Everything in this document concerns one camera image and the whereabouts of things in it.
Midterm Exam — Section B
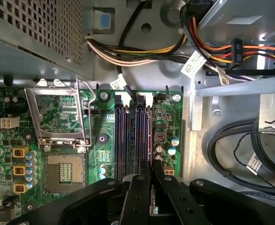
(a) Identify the metal socket cover frame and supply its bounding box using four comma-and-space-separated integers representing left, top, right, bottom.
24, 78, 87, 143

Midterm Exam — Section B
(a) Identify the black RAM slot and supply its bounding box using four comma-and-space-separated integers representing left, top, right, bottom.
144, 92, 153, 165
136, 93, 145, 165
122, 92, 131, 182
115, 92, 123, 182

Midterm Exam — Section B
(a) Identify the orange red power wire harness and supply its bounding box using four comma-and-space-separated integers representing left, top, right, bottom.
181, 0, 275, 71

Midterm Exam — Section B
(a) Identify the thin black cable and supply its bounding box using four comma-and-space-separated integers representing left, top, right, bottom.
117, 0, 150, 100

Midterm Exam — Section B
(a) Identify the grey power supply box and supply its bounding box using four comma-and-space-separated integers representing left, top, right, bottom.
0, 0, 96, 82

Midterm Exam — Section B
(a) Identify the metal optical drive cage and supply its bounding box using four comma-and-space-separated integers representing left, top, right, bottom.
195, 0, 275, 133

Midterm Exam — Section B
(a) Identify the thick black cable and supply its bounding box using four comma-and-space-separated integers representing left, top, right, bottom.
202, 118, 275, 196

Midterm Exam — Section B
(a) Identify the beige yellow black wire bundle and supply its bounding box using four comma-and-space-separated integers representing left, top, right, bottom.
84, 32, 189, 68

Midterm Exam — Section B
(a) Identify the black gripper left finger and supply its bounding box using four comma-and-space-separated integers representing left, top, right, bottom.
7, 158, 152, 225

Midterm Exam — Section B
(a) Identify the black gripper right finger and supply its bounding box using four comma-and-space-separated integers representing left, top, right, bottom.
153, 159, 275, 225

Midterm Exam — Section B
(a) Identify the CPU socket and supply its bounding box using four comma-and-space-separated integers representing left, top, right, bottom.
43, 153, 88, 194

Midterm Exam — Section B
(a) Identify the black power connector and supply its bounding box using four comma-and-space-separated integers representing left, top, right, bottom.
230, 38, 244, 70

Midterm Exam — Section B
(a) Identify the green motherboard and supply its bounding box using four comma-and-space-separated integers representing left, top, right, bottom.
0, 86, 184, 225

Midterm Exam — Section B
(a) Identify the blue plastic clip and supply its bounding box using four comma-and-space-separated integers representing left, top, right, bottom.
99, 13, 112, 29

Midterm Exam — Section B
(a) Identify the black PC case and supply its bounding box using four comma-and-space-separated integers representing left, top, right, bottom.
0, 0, 275, 225

